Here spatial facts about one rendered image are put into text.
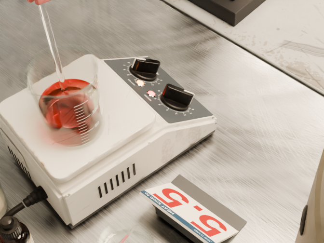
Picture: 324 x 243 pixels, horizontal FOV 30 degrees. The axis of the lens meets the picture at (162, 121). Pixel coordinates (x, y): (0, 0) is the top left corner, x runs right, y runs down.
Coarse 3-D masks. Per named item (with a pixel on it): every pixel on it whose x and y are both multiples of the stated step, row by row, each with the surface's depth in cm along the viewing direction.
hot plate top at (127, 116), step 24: (24, 96) 61; (120, 96) 61; (24, 120) 59; (120, 120) 59; (144, 120) 59; (24, 144) 58; (48, 144) 58; (96, 144) 57; (120, 144) 58; (48, 168) 56; (72, 168) 56
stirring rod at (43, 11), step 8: (40, 8) 48; (48, 16) 49; (48, 24) 50; (48, 32) 50; (48, 40) 51; (56, 48) 52; (56, 56) 53; (56, 64) 54; (64, 80) 56; (64, 88) 56
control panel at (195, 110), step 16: (112, 64) 67; (128, 64) 69; (128, 80) 66; (160, 80) 68; (144, 96) 64; (160, 96) 65; (160, 112) 63; (176, 112) 64; (192, 112) 65; (208, 112) 66
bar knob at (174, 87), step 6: (168, 84) 64; (168, 90) 64; (174, 90) 64; (180, 90) 64; (186, 90) 65; (162, 96) 65; (168, 96) 65; (174, 96) 65; (180, 96) 65; (186, 96) 64; (192, 96) 65; (162, 102) 64; (168, 102) 64; (174, 102) 65; (180, 102) 65; (186, 102) 65; (174, 108) 64; (180, 108) 64; (186, 108) 65
